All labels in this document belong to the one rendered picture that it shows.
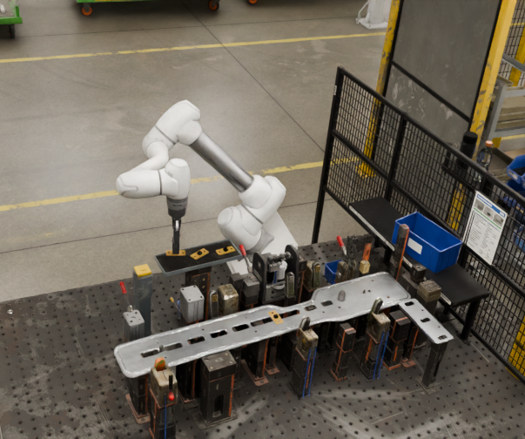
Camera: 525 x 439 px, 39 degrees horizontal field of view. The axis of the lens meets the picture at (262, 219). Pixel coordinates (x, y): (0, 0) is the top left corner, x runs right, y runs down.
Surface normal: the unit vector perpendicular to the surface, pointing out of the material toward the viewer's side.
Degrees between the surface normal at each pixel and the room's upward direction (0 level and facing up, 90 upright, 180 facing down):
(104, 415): 0
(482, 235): 90
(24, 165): 0
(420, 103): 88
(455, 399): 0
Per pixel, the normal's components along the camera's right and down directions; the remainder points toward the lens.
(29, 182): 0.08, -0.83
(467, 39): -0.91, 0.16
